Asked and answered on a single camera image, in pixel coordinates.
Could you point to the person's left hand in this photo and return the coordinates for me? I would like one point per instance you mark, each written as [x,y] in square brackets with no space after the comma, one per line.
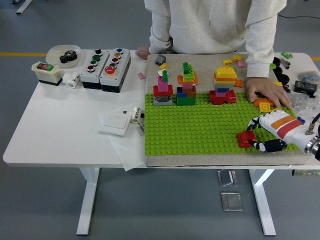
[265,86]

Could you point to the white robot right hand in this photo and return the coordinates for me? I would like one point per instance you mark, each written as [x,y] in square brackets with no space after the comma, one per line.
[287,127]

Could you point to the person's right hand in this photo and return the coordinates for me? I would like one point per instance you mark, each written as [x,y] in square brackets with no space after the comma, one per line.
[143,51]

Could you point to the red toy brick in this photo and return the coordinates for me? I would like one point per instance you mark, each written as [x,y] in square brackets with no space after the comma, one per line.
[248,136]
[242,144]

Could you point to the green studded baseplate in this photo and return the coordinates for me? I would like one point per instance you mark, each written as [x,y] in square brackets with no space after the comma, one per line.
[187,130]

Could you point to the person's left forearm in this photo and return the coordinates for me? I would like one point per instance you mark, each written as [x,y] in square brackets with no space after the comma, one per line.
[260,55]

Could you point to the person's right forearm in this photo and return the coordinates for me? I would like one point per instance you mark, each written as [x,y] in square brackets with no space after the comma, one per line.
[160,42]

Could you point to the small blue brick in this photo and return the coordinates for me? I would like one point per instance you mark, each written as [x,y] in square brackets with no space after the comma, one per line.
[301,120]

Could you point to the orange long brick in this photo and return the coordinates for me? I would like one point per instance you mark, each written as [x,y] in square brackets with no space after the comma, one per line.
[238,83]
[257,103]

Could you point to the grey sloped brick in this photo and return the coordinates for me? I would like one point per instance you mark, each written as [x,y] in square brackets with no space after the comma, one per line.
[160,59]

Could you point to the yellow flat brick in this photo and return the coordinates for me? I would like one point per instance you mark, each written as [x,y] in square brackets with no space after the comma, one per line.
[275,110]
[265,107]

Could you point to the long green brick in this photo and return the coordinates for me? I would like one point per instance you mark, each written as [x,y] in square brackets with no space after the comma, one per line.
[272,66]

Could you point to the small yellow brick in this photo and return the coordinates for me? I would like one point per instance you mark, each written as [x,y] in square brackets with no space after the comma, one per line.
[163,66]

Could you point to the small pink brick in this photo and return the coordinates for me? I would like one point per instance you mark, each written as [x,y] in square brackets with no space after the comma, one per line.
[141,76]

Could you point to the yellow-topped layered brick tower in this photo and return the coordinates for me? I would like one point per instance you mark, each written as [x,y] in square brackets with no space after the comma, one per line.
[224,75]

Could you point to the red pink green brick tower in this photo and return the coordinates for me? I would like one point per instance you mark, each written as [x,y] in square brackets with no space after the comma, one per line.
[163,91]

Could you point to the green orange brown brick tower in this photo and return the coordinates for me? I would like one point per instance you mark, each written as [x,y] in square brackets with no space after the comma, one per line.
[186,100]

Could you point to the emergency stop control box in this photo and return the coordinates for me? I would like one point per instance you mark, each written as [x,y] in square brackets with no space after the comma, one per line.
[122,67]

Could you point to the clear plastic bag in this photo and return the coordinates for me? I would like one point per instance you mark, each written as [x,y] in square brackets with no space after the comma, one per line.
[310,107]

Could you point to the grey metal tool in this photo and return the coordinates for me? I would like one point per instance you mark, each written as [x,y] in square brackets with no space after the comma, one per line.
[285,63]

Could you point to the black electronic module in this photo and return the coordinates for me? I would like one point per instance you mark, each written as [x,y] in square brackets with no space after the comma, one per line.
[303,86]

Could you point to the plastic bag with blue part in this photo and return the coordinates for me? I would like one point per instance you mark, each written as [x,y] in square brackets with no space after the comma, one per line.
[308,76]

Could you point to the three-button control box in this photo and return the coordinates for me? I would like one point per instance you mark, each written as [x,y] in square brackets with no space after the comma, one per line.
[87,76]

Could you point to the small grey square chip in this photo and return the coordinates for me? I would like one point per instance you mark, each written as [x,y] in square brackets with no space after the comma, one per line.
[125,112]

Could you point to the white printed pipe coupling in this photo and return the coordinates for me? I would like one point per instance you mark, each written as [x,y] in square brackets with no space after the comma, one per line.
[135,115]

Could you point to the person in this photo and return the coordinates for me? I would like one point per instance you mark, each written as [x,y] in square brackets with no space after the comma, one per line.
[207,25]

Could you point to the black gear stack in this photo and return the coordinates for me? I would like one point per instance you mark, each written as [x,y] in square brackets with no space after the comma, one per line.
[67,57]

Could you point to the white table leg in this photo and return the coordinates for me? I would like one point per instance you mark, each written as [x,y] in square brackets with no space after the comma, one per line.
[87,200]
[262,200]

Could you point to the white pipe tee fitting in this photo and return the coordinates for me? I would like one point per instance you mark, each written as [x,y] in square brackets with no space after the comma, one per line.
[71,79]

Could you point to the metal floor plate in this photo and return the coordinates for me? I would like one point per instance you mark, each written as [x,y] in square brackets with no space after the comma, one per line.
[227,178]
[231,201]

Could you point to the white shallow bowl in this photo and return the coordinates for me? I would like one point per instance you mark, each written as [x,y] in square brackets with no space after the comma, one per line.
[53,56]

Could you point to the white paper sheet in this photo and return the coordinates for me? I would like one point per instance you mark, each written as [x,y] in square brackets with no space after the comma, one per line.
[125,152]

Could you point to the white desk foot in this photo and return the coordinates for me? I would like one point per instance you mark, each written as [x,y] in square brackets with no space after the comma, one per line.
[23,7]

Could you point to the small black bracket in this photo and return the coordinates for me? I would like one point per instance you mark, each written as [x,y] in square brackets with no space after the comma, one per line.
[287,88]

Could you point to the white wall switch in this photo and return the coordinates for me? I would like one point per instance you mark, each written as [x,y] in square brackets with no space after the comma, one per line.
[113,125]

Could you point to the white red-green switch box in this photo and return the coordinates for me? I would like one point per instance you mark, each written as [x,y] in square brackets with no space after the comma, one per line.
[47,75]

